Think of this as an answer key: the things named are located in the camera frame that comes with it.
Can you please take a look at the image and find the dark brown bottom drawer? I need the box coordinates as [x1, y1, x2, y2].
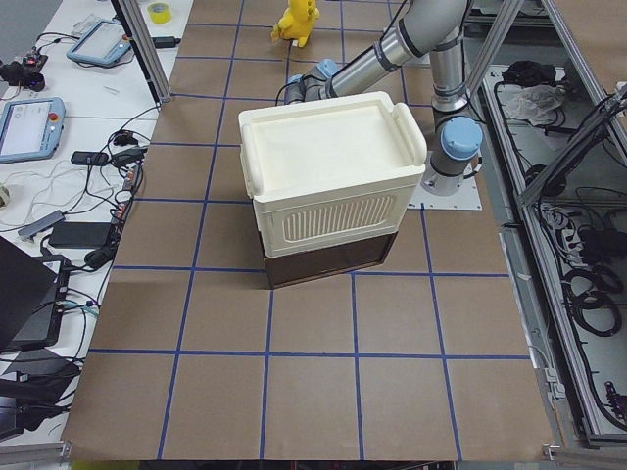
[262, 232, 398, 289]

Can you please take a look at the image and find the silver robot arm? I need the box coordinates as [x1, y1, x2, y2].
[284, 1, 483, 196]

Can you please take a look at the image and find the aluminium frame post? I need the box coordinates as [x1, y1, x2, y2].
[111, 0, 170, 106]

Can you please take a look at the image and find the yellow tape roll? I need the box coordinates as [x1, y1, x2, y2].
[147, 1, 172, 24]

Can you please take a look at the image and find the yellow plush dinosaur toy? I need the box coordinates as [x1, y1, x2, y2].
[270, 0, 320, 48]

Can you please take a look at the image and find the blue teach pendant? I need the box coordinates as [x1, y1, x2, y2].
[1, 97, 66, 165]
[66, 20, 131, 69]

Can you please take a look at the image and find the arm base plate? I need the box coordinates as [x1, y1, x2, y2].
[402, 54, 431, 68]
[408, 164, 483, 212]

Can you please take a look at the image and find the black laptop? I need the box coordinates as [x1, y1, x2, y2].
[1, 239, 70, 353]

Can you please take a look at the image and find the black power brick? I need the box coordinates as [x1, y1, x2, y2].
[49, 221, 111, 249]

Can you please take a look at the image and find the cream plastic storage cabinet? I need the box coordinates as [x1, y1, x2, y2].
[238, 92, 427, 258]

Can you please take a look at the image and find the black power adapter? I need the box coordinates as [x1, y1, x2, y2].
[152, 36, 181, 49]

